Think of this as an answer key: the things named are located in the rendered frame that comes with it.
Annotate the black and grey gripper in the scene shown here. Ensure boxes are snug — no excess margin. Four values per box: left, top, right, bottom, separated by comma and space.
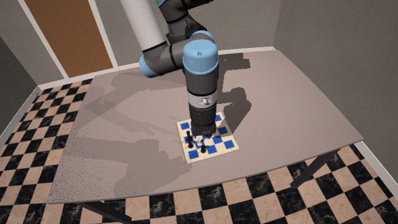
187, 89, 217, 139

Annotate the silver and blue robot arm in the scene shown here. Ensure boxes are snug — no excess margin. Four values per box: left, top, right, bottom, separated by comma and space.
120, 0, 219, 96

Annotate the blue and cream chessboard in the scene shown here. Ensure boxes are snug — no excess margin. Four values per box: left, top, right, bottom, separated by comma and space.
177, 112, 239, 164

